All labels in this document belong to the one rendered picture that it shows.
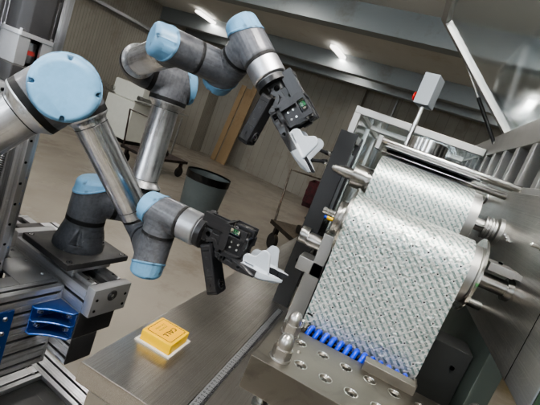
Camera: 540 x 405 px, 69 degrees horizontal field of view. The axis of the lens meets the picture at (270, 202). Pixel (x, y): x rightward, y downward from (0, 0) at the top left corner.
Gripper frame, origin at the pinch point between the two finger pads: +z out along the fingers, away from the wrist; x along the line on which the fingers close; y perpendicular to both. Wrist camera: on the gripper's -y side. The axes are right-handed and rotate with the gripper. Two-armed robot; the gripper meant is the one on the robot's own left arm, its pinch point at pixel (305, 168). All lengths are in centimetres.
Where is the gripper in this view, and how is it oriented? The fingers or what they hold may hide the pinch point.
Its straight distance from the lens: 83.3
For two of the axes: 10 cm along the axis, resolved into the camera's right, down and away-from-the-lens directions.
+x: 3.1, -0.6, 9.5
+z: 4.5, 8.9, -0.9
